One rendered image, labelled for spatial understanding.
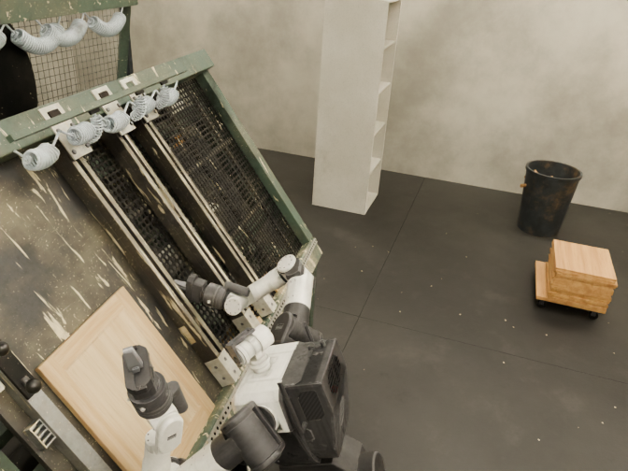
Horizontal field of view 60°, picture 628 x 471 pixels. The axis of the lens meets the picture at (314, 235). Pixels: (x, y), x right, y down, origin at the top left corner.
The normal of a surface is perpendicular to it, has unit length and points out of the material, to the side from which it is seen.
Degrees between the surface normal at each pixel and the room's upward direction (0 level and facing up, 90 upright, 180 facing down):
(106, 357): 55
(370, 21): 90
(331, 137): 90
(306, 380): 23
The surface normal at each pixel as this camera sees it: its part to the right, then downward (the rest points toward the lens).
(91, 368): 0.83, -0.38
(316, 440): -0.22, 0.37
